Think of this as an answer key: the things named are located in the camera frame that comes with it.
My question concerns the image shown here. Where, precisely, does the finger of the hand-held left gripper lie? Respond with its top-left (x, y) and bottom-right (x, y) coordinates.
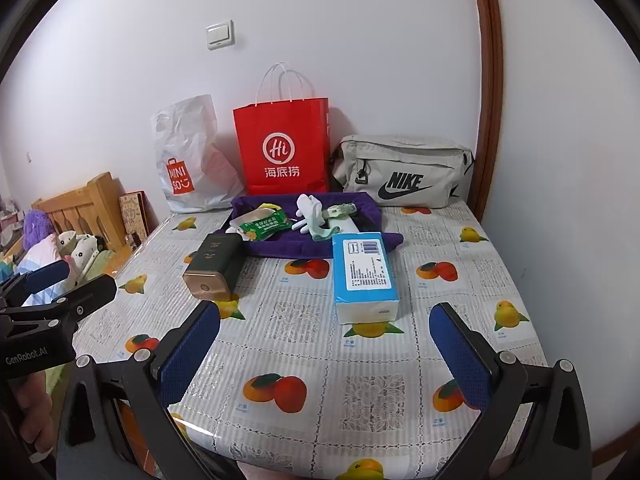
top-left (15, 259), bottom-right (71, 297)
top-left (47, 274), bottom-right (118, 323)

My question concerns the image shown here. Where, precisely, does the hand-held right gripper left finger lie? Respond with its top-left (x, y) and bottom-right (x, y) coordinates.
top-left (55, 300), bottom-right (222, 480)

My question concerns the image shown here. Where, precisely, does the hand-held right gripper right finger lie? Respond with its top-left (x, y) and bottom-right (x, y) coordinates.
top-left (428, 302), bottom-right (593, 480)

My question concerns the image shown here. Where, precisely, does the purple towel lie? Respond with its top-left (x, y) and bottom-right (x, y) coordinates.
top-left (229, 191), bottom-right (405, 260)

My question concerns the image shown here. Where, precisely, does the dark green wipes packet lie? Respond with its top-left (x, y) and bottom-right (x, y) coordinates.
top-left (237, 211), bottom-right (292, 244)

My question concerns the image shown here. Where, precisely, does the white small box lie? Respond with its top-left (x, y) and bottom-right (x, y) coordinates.
top-left (327, 217), bottom-right (362, 235)

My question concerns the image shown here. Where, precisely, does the person's left hand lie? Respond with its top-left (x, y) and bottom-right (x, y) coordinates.
top-left (10, 372), bottom-right (56, 461)

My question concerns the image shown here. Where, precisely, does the striped pillow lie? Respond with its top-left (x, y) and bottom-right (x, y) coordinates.
top-left (0, 245), bottom-right (66, 281)

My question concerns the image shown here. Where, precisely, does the green blanket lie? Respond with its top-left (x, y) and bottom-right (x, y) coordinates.
top-left (82, 250), bottom-right (118, 281)

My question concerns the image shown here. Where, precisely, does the white dotted plush toy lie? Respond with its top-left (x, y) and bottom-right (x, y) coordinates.
top-left (52, 230), bottom-right (108, 273)

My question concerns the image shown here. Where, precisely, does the purple plush toy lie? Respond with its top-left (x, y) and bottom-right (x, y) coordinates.
top-left (22, 210), bottom-right (53, 248)

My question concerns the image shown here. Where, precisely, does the wooden headboard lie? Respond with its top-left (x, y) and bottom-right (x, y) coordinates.
top-left (31, 172), bottom-right (128, 253)

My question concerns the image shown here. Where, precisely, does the dark green tin box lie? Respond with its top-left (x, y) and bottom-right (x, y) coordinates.
top-left (182, 233), bottom-right (246, 302)

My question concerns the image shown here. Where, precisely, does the patterned book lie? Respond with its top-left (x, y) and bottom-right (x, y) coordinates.
top-left (118, 190), bottom-right (151, 236)

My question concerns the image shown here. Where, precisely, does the fruit print tablecloth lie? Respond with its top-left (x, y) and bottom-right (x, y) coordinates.
top-left (72, 202), bottom-right (548, 480)

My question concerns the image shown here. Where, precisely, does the blue tissue pack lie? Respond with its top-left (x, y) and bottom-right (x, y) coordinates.
top-left (332, 231), bottom-right (400, 324)

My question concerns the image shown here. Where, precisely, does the white plastic shopping bag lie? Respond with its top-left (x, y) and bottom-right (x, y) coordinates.
top-left (151, 94), bottom-right (246, 215)

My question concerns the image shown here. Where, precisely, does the grey waist bag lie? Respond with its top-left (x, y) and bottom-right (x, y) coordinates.
top-left (327, 135), bottom-right (476, 209)

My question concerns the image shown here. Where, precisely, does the red paper bag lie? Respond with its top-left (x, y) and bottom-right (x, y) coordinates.
top-left (232, 62), bottom-right (331, 197)

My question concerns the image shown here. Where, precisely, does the white light switch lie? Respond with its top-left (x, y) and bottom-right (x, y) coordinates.
top-left (206, 19), bottom-right (235, 52)

